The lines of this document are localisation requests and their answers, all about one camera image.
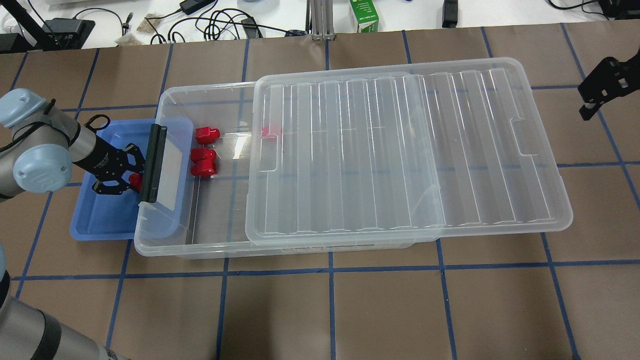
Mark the black power adapter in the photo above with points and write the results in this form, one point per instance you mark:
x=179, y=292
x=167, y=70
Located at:
x=189, y=7

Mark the red block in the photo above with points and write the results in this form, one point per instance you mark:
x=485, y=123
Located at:
x=271, y=133
x=135, y=182
x=206, y=135
x=204, y=162

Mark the black device on desk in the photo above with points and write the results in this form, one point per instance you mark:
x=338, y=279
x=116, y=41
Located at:
x=449, y=18

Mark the black box latch handle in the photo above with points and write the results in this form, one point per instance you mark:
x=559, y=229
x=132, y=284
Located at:
x=153, y=163

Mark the clear plastic box lid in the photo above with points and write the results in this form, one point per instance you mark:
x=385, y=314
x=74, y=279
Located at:
x=493, y=160

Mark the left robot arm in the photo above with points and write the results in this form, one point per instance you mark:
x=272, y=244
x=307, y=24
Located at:
x=45, y=145

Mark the green white carton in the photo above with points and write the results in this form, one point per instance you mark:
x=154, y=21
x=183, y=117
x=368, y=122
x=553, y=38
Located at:
x=364, y=16

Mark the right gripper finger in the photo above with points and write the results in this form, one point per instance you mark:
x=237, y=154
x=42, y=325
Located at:
x=610, y=79

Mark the aluminium frame post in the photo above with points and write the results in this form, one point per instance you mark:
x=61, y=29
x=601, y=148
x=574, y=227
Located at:
x=320, y=20

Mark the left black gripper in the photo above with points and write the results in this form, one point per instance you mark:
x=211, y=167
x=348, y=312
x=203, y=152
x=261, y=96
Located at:
x=101, y=158

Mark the blue plastic tray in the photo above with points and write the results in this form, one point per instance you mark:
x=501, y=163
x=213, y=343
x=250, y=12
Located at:
x=115, y=217

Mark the clear plastic storage box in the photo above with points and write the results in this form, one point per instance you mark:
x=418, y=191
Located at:
x=210, y=200

